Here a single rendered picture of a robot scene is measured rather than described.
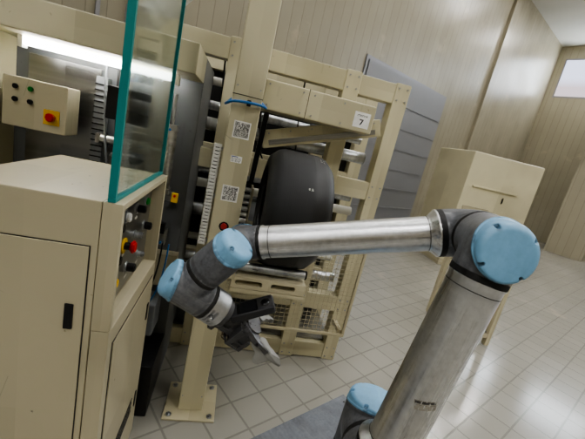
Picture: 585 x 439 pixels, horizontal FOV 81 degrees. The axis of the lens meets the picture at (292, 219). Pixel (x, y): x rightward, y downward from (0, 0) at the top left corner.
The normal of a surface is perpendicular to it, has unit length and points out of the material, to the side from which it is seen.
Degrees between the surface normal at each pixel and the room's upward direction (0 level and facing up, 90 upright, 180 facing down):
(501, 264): 81
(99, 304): 90
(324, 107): 90
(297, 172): 45
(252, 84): 90
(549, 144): 90
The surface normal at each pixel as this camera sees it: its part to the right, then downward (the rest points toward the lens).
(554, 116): -0.76, -0.02
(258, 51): 0.15, 0.26
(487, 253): -0.09, 0.04
